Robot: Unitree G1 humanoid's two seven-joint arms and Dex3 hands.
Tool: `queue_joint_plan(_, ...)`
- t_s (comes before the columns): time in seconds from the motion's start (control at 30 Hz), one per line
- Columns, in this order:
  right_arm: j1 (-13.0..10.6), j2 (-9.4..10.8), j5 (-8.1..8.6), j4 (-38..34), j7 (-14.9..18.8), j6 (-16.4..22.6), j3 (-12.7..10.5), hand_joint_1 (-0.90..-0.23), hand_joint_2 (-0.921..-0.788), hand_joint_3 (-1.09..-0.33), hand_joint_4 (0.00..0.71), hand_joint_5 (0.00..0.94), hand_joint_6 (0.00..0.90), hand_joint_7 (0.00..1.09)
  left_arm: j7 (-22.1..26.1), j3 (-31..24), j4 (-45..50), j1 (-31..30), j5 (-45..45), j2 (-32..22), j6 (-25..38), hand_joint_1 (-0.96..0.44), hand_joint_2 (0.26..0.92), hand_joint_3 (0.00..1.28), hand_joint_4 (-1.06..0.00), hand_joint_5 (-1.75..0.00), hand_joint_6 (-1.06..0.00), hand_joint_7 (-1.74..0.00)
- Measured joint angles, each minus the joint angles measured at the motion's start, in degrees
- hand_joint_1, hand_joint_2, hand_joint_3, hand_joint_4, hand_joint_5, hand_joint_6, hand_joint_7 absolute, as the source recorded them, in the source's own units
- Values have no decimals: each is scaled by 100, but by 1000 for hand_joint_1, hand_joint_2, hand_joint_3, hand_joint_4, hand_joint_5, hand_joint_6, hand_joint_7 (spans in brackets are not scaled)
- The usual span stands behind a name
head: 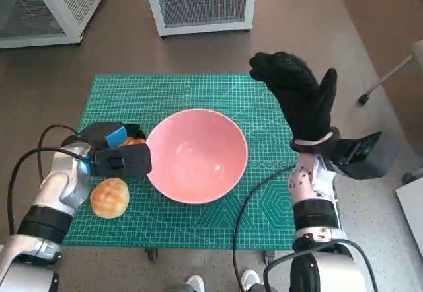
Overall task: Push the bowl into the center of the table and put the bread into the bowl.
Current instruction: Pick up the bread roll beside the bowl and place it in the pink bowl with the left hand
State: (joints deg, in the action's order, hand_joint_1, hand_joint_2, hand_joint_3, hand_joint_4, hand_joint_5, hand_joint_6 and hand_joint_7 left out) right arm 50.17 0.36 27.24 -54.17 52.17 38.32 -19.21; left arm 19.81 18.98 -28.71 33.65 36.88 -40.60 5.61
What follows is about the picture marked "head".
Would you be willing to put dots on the black table caster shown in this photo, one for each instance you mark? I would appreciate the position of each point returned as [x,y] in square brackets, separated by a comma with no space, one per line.
[152,255]
[269,257]

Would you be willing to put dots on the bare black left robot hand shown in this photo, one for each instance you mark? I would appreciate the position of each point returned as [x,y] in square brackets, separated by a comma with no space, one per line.
[99,135]

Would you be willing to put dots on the round bread bun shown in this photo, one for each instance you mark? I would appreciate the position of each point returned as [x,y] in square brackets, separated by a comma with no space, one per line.
[110,199]

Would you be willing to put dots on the white board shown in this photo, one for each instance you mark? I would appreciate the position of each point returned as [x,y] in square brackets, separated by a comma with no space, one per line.
[411,212]

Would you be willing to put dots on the grey chair base leg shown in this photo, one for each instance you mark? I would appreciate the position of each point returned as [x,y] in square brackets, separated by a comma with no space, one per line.
[390,77]

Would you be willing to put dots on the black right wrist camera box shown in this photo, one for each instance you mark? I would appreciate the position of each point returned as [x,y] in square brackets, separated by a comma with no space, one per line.
[363,160]

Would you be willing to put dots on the white perforated mesh cabinet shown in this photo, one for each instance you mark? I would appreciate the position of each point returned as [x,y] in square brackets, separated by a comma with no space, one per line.
[76,1]

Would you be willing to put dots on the white robot left foot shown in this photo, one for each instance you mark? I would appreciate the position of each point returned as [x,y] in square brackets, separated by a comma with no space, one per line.
[195,283]

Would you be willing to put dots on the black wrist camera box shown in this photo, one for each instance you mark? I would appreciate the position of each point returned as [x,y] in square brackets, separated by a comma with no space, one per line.
[132,161]
[363,160]

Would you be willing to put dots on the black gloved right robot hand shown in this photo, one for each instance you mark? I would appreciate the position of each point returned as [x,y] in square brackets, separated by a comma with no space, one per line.
[304,100]

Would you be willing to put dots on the green cutting mat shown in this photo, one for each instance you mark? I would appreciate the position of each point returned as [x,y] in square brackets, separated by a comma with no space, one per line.
[165,226]

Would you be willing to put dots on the orange braided bread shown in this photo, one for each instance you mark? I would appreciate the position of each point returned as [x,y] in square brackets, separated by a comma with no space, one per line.
[133,141]

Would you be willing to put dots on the pink bowl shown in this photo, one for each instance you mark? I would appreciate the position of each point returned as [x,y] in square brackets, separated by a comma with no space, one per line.
[195,160]

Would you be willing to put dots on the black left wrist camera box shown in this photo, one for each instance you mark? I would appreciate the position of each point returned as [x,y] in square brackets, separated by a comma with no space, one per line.
[132,161]

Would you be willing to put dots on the white robot foot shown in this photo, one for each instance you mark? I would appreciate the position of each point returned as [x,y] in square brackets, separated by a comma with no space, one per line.
[249,280]
[195,283]

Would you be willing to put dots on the white robot right foot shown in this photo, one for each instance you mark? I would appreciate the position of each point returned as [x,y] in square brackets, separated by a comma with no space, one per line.
[249,280]

